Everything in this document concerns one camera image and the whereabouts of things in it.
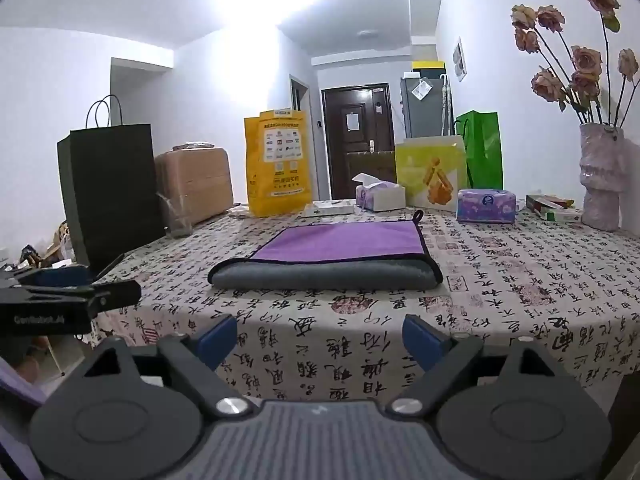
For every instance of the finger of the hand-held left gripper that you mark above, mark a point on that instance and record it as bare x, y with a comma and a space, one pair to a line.
112, 295
60, 276

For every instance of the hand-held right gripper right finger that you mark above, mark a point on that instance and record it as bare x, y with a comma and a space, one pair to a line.
421, 342

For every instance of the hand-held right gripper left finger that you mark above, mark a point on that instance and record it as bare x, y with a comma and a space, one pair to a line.
218, 339

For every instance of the purple and grey towel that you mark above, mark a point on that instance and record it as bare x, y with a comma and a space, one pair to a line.
340, 241

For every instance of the pile of household clutter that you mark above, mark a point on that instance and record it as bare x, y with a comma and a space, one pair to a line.
47, 250

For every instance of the clear glass cup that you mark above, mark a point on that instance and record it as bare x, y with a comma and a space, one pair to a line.
177, 222

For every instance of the calligraphy print tablecloth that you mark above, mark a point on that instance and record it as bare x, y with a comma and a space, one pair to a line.
500, 285

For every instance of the purple garment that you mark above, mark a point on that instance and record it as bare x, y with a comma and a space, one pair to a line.
15, 420

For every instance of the black paper bag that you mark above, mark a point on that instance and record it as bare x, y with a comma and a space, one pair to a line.
110, 185

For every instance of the tan suitcase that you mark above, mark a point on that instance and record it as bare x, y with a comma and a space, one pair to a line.
195, 180

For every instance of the purple and white tissue box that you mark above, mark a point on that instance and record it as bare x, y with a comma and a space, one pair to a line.
382, 197

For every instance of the purple tissue pack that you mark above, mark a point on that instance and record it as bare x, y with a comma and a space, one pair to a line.
485, 206

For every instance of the flat white box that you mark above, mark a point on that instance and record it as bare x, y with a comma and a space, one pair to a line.
330, 206

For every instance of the yellow-green gift bag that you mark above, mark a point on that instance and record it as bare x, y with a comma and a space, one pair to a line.
432, 175

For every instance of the brown chair back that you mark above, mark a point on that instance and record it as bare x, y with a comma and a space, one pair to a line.
371, 170

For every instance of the yellow printed shopping bag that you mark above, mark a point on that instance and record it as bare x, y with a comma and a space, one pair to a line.
277, 165

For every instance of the red and green box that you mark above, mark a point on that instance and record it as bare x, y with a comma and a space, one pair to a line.
552, 208

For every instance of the dark brown door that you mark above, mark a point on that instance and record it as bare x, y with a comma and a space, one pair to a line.
335, 160

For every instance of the green paper bag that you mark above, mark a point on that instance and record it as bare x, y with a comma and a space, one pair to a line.
485, 150

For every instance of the grey refrigerator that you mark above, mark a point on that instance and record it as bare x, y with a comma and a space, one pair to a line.
425, 117

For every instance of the white paper notice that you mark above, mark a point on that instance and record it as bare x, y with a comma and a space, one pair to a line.
352, 121

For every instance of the white textured vase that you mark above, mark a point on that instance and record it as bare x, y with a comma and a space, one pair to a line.
600, 180

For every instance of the yellow and black box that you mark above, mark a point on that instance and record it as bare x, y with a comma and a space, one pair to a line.
428, 66

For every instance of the dried pink roses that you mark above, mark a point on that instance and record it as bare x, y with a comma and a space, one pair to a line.
585, 60

